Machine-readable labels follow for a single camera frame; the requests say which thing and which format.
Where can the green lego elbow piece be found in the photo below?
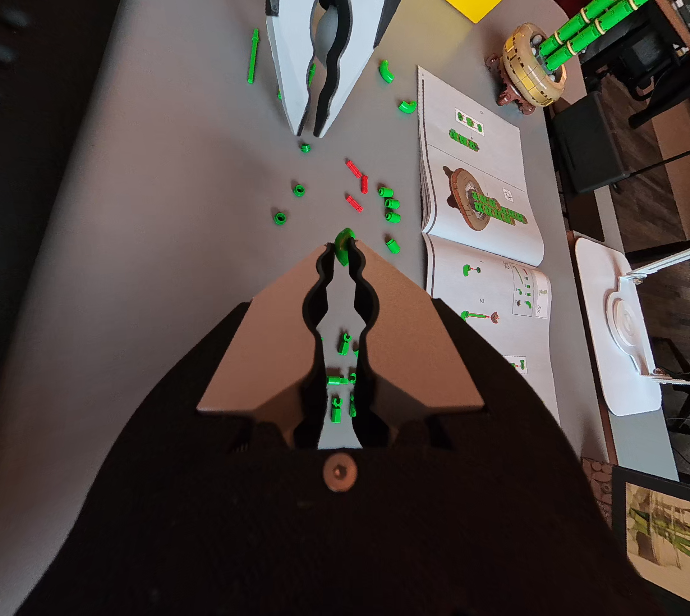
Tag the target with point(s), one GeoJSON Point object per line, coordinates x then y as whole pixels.
{"type": "Point", "coordinates": [385, 71]}
{"type": "Point", "coordinates": [407, 106]}

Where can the white stand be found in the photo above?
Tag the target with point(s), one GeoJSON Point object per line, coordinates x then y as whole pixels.
{"type": "Point", "coordinates": [598, 303]}

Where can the scatter of green lego clips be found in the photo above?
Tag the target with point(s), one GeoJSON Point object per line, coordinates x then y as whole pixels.
{"type": "Point", "coordinates": [345, 343]}

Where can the lego bamboo model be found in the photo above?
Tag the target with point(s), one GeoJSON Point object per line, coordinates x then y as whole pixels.
{"type": "Point", "coordinates": [533, 71]}

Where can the green curved lego piece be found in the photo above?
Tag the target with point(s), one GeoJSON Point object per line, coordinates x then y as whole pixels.
{"type": "Point", "coordinates": [345, 244]}

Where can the lego instruction booklet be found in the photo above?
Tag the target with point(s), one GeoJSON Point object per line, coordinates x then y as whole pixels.
{"type": "Point", "coordinates": [474, 152]}

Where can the black office chair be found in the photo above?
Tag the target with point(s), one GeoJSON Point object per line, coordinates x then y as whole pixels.
{"type": "Point", "coordinates": [641, 41]}

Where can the black computer case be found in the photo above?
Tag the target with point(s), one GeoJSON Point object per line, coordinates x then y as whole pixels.
{"type": "Point", "coordinates": [587, 141]}

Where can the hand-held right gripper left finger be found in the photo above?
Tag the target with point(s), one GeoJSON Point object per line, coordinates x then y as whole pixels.
{"type": "Point", "coordinates": [264, 357]}

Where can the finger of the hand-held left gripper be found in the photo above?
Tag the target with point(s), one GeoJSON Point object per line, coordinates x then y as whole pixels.
{"type": "Point", "coordinates": [364, 22]}
{"type": "Point", "coordinates": [291, 33]}

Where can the black lego set box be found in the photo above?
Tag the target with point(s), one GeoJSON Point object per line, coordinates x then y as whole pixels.
{"type": "Point", "coordinates": [647, 529]}

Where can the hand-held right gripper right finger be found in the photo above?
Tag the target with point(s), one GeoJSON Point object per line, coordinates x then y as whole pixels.
{"type": "Point", "coordinates": [415, 357]}

